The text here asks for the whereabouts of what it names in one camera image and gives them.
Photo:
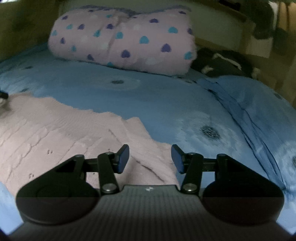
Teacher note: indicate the black white-trimmed garment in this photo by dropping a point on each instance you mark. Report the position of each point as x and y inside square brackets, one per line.
[224, 62]

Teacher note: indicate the blue dandelion bed sheet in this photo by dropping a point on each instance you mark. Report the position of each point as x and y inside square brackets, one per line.
[224, 194]

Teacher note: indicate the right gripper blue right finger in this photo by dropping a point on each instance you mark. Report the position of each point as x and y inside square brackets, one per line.
[178, 157]

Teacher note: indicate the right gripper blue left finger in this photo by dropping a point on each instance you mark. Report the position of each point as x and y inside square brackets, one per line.
[121, 159]

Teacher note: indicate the blue dandelion pillow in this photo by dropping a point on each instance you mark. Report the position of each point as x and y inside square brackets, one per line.
[267, 121]

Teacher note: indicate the pink knitted cardigan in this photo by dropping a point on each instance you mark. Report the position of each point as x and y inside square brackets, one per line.
[37, 134]

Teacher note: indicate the pink heart-print folded blanket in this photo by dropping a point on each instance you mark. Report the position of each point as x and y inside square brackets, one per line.
[159, 42]

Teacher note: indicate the wooden bed frame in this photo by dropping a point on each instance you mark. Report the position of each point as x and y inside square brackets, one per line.
[261, 31]

